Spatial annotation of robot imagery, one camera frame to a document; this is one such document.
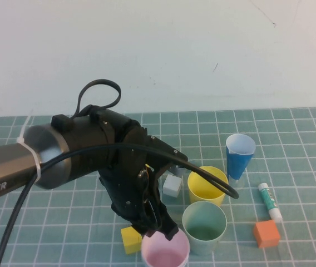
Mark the white foam cube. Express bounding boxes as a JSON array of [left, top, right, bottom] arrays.
[[162, 174, 182, 198]]

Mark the orange foam cube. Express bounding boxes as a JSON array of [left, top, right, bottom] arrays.
[[252, 219, 282, 249]]

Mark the pink plastic cup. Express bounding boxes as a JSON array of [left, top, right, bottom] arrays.
[[141, 230, 190, 267]]

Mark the yellow foam cube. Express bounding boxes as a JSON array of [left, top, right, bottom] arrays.
[[120, 225, 144, 255]]

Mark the left arm looped black cable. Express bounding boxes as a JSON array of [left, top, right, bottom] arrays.
[[73, 79, 121, 118]]

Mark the left wrist camera black cable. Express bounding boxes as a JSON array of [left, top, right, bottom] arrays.
[[0, 143, 240, 267]]

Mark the blue paper cone cup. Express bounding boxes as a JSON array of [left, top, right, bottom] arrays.
[[225, 133, 256, 187]]

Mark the green plastic cup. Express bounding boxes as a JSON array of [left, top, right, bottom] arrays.
[[181, 200, 228, 255]]

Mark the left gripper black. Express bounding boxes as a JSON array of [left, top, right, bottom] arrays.
[[98, 155, 180, 241]]

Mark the yellow plastic cup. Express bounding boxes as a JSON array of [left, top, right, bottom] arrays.
[[187, 165, 229, 208]]

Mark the green and white glue stick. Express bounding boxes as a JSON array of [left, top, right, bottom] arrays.
[[257, 182, 283, 223]]

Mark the white zip tie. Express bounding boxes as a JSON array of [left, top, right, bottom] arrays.
[[16, 113, 43, 181]]

